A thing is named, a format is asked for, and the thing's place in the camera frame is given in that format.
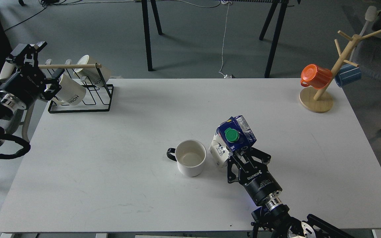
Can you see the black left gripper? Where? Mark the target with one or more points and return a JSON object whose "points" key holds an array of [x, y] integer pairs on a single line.
{"points": [[28, 83]]}

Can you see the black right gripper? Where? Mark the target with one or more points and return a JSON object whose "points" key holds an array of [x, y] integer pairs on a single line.
{"points": [[250, 170]]}

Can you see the blue white milk carton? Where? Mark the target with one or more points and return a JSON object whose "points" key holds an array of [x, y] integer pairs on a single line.
{"points": [[233, 135]]}

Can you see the white mug black handle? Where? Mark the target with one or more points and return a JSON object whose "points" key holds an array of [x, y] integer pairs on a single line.
{"points": [[190, 156]]}

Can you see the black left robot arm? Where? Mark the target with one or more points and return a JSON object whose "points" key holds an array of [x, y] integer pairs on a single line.
{"points": [[7, 113]]}

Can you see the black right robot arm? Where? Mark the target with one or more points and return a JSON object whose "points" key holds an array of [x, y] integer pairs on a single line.
{"points": [[274, 217]]}

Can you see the cream HOME mug front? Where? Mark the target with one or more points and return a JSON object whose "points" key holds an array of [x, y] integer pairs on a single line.
{"points": [[71, 93]]}

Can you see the cream mug rear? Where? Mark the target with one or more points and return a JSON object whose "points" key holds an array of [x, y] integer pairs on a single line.
{"points": [[92, 73]]}

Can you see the wooden mug tree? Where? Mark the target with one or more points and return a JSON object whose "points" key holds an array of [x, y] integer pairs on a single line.
{"points": [[320, 101]]}

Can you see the orange mug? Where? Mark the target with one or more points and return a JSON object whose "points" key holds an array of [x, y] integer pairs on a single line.
{"points": [[315, 76]]}

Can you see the blue mug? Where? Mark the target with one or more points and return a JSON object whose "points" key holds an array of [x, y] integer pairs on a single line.
{"points": [[347, 74]]}

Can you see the black table legs right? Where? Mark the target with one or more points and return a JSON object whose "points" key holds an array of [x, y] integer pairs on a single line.
{"points": [[277, 31]]}

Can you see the black wire mug rack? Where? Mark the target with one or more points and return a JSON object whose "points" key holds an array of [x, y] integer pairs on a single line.
{"points": [[96, 99]]}

